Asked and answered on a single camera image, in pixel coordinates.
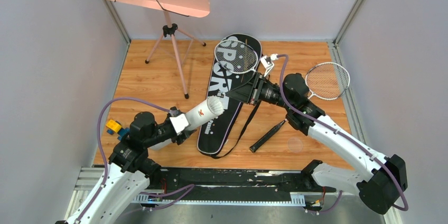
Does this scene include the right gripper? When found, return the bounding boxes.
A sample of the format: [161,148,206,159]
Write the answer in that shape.
[225,72,293,110]

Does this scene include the white shuttlecock tube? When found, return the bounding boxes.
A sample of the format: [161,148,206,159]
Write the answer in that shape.
[148,98,218,151]

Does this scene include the black sport racket bag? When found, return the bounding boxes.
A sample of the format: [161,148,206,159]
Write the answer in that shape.
[197,33,271,160]

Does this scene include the white racket red strings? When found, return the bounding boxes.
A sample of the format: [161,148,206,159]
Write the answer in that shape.
[249,62,351,153]

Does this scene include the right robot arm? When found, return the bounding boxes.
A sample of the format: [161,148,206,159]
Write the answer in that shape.
[226,73,409,214]

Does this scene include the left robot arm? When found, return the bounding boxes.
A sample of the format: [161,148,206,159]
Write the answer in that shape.
[64,107,208,223]

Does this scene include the shuttlecock near right racket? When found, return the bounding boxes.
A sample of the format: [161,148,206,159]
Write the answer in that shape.
[207,96,225,116]

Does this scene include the yellow blue toy block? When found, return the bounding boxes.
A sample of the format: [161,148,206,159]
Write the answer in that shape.
[105,119,129,138]

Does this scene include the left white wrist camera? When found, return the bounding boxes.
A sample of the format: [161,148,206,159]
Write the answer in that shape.
[169,114,190,135]

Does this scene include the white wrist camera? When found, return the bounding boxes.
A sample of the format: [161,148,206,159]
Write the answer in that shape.
[260,53,278,78]
[169,114,190,135]

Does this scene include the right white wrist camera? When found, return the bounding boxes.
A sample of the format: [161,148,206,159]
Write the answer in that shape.
[260,53,278,78]

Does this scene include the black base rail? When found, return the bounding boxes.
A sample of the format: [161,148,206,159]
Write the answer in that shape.
[75,166,393,212]

